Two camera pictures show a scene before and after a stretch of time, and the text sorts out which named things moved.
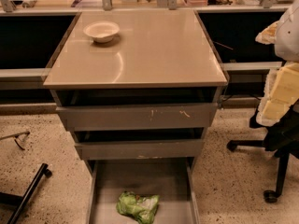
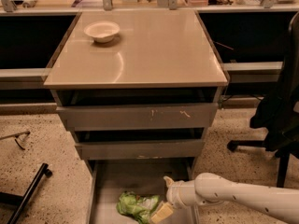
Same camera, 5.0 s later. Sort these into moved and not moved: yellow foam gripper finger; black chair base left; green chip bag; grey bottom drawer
Moved: yellow foam gripper finger
Not moved: grey bottom drawer; green chip bag; black chair base left
